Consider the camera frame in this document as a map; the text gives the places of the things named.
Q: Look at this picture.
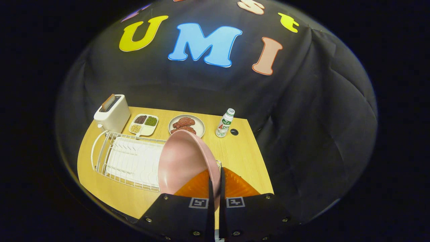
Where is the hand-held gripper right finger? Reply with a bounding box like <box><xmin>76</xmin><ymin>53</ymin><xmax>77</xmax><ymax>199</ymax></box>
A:
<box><xmin>219</xmin><ymin>166</ymin><xmax>294</xmax><ymax>242</ymax></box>

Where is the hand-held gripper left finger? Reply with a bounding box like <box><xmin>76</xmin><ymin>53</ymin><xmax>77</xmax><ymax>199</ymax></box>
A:
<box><xmin>136</xmin><ymin>169</ymin><xmax>216</xmax><ymax>242</ymax></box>

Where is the pink plate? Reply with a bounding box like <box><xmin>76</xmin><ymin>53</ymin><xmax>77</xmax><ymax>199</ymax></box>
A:
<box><xmin>158</xmin><ymin>130</ymin><xmax>222</xmax><ymax>210</ymax></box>

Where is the white wire dish rack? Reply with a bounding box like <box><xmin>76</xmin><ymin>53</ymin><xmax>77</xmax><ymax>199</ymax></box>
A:
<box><xmin>91</xmin><ymin>130</ymin><xmax>222</xmax><ymax>193</ymax></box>

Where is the beige plate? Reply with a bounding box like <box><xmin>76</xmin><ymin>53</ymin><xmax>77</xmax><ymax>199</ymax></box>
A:
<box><xmin>168</xmin><ymin>114</ymin><xmax>206</xmax><ymax>138</ymax></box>

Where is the white sectioned dish with beans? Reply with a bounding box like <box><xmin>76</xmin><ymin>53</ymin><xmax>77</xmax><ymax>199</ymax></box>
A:
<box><xmin>129</xmin><ymin>114</ymin><xmax>159</xmax><ymax>136</ymax></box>

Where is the red meat piece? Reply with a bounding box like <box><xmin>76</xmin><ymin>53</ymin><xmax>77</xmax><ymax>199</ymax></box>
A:
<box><xmin>173</xmin><ymin>117</ymin><xmax>196</xmax><ymax>129</ymax></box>
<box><xmin>171</xmin><ymin>126</ymin><xmax>197</xmax><ymax>135</ymax></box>

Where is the white drink bottle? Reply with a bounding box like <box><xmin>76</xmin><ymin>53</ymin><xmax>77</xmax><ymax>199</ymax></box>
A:
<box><xmin>215</xmin><ymin>108</ymin><xmax>235</xmax><ymax>138</ymax></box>

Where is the black backdrop cloth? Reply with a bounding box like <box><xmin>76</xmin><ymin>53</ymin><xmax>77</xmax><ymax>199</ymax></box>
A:
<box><xmin>55</xmin><ymin>0</ymin><xmax>378</xmax><ymax>224</ymax></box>

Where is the white toaster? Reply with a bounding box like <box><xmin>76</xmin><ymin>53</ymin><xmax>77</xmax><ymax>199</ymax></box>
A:
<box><xmin>93</xmin><ymin>94</ymin><xmax>131</xmax><ymax>134</ymax></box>

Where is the brown toast slice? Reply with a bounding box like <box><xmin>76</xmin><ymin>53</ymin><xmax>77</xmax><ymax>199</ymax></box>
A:
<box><xmin>101</xmin><ymin>94</ymin><xmax>117</xmax><ymax>112</ymax></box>

